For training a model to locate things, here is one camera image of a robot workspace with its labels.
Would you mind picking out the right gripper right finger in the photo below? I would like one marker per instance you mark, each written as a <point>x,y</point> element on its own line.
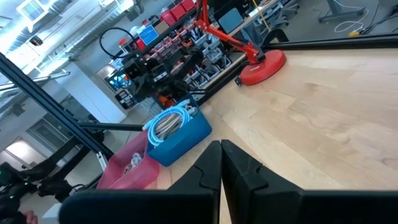
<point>242,174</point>

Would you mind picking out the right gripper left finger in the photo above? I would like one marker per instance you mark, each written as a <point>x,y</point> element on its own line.
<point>205,177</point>

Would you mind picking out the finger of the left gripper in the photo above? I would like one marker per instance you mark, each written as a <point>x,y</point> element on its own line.
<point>179,89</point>
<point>151,92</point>

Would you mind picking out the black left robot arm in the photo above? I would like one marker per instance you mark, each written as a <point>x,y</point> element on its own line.
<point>186,60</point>

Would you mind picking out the teal plastic bin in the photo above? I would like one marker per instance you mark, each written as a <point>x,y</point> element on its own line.
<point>183,140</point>

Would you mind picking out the parts bin shelf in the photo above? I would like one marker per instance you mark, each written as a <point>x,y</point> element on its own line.
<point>202,40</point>

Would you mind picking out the pink plastic bin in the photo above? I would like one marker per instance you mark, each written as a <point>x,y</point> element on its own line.
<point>136,177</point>

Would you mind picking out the grey laptop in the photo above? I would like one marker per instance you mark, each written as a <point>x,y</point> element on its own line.
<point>230,20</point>

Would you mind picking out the red desk lamp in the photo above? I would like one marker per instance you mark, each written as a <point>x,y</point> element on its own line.
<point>264,70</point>

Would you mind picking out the person's hand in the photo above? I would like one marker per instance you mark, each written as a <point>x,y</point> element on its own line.
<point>31,217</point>

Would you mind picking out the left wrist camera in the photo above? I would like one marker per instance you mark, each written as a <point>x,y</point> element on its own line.
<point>134,70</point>

